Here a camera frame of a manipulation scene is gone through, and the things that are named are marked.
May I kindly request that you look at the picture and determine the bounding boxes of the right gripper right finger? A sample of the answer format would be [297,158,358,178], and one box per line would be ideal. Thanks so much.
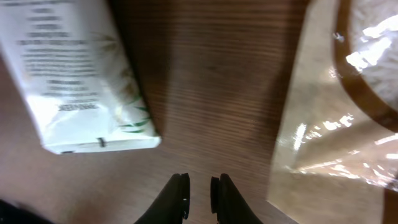
[210,174,262,224]

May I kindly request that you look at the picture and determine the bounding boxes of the brown grain bag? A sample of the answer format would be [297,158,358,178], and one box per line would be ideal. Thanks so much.
[267,0,397,224]

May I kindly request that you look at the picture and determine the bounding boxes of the white cream tube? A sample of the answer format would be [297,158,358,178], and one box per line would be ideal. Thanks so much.
[1,0,161,154]

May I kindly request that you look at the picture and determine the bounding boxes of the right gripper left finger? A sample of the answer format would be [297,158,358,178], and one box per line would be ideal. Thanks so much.
[134,173,190,224]

